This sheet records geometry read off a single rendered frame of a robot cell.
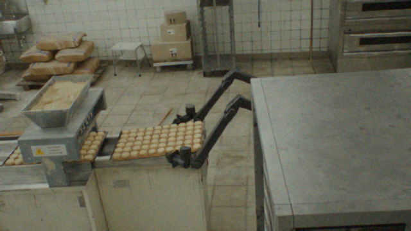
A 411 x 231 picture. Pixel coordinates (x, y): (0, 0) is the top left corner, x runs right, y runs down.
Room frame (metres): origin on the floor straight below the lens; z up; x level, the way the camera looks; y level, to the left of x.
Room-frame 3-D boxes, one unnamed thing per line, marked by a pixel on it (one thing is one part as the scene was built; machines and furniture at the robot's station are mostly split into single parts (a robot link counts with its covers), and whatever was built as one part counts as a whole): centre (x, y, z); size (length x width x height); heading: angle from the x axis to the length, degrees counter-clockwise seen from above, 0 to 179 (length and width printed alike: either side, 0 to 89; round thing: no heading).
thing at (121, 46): (6.46, 1.10, 0.23); 0.45 x 0.45 x 0.46; 73
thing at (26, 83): (6.35, 2.14, 0.06); 1.20 x 0.80 x 0.11; 84
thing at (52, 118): (2.53, 0.91, 1.25); 0.56 x 0.29 x 0.14; 176
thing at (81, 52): (6.29, 1.87, 0.47); 0.72 x 0.42 x 0.17; 177
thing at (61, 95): (2.53, 0.90, 1.28); 0.54 x 0.27 x 0.06; 176
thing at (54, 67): (6.13, 2.18, 0.32); 0.72 x 0.42 x 0.17; 86
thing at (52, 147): (2.53, 0.91, 1.01); 0.72 x 0.33 x 0.34; 176
